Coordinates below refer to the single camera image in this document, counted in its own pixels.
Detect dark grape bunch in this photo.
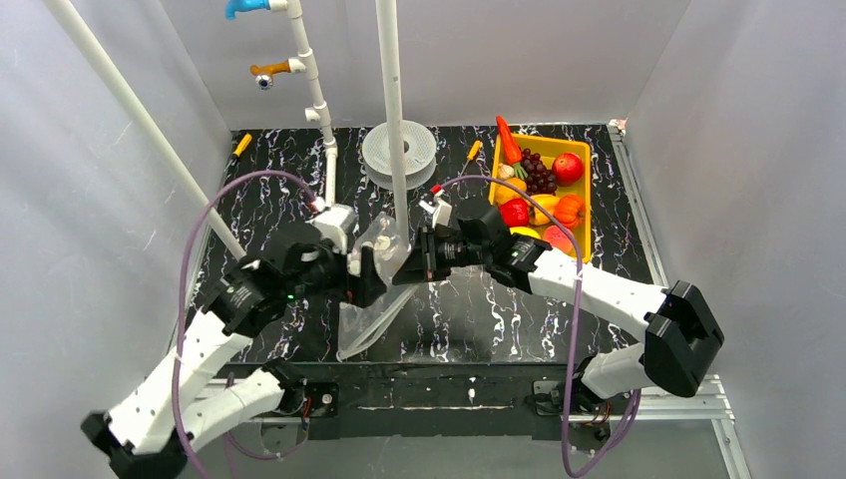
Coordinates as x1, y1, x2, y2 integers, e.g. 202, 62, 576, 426
520, 149, 558, 195

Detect white garlic bulb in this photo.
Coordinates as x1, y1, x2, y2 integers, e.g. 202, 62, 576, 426
497, 164, 516, 181

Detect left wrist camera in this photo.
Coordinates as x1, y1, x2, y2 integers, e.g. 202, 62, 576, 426
309, 205, 357, 253

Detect white pvc pipe frame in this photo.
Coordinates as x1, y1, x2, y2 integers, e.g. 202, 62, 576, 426
270, 0, 410, 245

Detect diagonal white pipe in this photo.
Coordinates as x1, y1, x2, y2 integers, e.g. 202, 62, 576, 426
40, 0, 249, 260

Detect pink toy peach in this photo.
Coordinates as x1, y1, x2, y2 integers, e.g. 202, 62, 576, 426
542, 225, 575, 254

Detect yellow handled screwdriver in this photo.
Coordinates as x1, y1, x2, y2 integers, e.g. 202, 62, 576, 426
458, 139, 482, 177
228, 133, 253, 164

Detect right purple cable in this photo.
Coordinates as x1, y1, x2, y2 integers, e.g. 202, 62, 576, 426
432, 174, 643, 479

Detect orange toy fruit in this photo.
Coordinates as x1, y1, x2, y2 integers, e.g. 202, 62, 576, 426
494, 177, 527, 206

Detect orange toy carrot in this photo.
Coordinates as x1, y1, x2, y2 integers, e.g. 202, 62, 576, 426
496, 116, 527, 180

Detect yellow bell pepper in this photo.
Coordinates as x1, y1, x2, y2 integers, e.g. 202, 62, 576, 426
528, 194, 560, 227

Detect red bell pepper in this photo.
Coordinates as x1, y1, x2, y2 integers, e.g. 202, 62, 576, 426
499, 198, 531, 228

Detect small orange pumpkin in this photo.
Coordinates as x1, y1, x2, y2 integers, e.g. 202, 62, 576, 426
554, 195, 587, 231

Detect yellow handled screwdriver left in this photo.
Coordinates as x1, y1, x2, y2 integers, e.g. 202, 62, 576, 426
228, 133, 253, 164

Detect white filament spool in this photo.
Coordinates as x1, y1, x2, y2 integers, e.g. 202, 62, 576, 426
361, 120, 438, 192

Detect aluminium rail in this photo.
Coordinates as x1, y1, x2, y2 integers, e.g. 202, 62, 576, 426
198, 364, 751, 478

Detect clear zip top bag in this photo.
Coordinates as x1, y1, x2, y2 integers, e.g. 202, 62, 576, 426
336, 213, 416, 361

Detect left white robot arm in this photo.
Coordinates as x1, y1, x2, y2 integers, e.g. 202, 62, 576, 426
81, 223, 399, 478

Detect orange tap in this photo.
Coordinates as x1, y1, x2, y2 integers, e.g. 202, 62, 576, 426
249, 61, 291, 91

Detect red toy apple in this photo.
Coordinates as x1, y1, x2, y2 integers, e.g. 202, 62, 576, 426
552, 153, 584, 187

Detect blue tap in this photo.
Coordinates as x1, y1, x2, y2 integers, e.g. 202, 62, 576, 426
224, 0, 271, 20

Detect yellow handled screwdriver centre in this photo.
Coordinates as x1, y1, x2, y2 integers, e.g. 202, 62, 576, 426
458, 139, 482, 177

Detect yellow toy mango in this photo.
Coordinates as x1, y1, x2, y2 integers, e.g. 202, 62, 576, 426
510, 227, 542, 240

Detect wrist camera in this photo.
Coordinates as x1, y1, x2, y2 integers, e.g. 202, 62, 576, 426
418, 185, 452, 230
309, 205, 357, 253

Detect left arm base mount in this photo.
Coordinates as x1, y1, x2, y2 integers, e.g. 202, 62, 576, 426
266, 382, 340, 419

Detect yellow plastic bin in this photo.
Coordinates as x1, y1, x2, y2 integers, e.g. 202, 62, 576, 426
489, 133, 593, 263

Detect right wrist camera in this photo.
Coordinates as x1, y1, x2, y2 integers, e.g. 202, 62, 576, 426
418, 185, 452, 230

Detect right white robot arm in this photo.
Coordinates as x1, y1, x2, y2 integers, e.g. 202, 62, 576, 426
392, 200, 724, 405

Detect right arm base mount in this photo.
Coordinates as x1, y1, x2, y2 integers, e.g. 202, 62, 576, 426
526, 376, 639, 441

